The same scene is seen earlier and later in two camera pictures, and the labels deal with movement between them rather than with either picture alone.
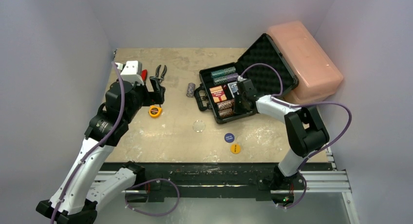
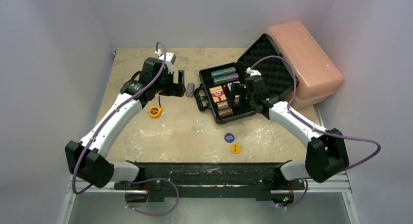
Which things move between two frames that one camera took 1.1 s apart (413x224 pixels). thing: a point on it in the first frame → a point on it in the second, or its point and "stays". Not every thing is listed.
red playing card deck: [217, 94] stays
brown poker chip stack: [225, 112] stays
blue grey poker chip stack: [191, 90] stays
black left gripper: [156, 96] → [177, 89]
